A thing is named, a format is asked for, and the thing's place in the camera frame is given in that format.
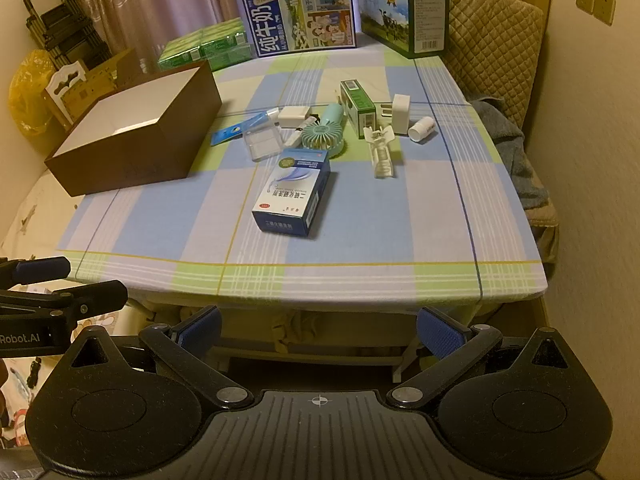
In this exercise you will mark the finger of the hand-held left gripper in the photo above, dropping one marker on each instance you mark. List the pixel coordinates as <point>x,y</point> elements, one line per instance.
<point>40,270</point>
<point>95,296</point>

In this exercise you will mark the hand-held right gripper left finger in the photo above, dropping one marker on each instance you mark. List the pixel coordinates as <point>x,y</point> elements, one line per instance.
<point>197,334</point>

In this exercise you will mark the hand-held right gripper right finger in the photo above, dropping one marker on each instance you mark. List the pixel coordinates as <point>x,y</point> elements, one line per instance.
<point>440,334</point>

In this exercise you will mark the brown storage box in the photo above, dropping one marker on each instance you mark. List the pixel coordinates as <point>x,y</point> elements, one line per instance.
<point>150,155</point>

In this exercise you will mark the blue white medicine box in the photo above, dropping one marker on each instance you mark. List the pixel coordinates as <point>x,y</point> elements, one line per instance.
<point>290,195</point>

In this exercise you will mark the blue tube white cap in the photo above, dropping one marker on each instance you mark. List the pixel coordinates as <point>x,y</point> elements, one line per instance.
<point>235,130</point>

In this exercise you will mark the white plug adapter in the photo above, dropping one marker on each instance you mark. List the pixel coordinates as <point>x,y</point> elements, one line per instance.
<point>400,112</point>

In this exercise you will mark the white square charger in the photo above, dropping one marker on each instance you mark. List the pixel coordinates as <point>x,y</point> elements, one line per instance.
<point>295,117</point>

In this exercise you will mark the small green box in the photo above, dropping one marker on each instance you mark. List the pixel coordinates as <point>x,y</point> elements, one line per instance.
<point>357,110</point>

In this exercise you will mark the yellow plastic bag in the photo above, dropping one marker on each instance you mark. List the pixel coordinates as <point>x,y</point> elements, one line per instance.
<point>25,95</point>

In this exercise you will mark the white plastic clip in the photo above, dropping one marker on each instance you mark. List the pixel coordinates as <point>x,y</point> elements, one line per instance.
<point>382,160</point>

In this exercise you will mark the white carved chair back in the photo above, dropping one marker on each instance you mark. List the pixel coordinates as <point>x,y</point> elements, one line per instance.
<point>62,85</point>

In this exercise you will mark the brown cardboard box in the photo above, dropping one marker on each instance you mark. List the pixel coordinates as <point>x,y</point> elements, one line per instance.
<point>105,85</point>

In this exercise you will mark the white pill bottle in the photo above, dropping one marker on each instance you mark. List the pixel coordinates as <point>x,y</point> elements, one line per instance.
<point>421,128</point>

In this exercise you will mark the grey cloth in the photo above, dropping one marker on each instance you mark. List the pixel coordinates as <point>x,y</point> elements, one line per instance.
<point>500,135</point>

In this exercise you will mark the mint handheld fan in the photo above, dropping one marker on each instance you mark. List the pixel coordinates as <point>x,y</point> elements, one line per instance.
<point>320,135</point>

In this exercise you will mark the black folding cart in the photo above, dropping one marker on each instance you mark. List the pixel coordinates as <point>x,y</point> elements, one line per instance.
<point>60,25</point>

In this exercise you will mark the green wrapped tissue pack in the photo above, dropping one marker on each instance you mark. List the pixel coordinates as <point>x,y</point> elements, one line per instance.
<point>210,45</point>

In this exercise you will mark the green white milk carton box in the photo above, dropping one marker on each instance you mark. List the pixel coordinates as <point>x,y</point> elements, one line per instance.
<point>400,15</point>

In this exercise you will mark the blue milk carton box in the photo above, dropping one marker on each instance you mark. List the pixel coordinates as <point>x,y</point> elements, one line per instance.
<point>300,15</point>

